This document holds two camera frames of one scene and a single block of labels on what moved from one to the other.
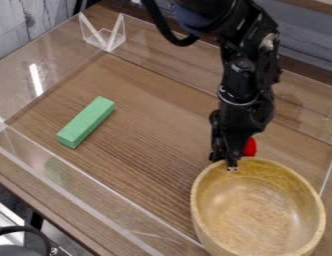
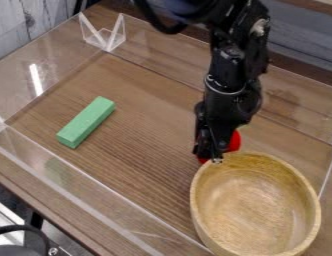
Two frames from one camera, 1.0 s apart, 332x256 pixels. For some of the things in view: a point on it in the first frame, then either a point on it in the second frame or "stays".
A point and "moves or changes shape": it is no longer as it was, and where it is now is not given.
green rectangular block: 94,114 stays
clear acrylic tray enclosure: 104,109 stays
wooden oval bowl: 261,211 stays
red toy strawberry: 251,147 moves or changes shape
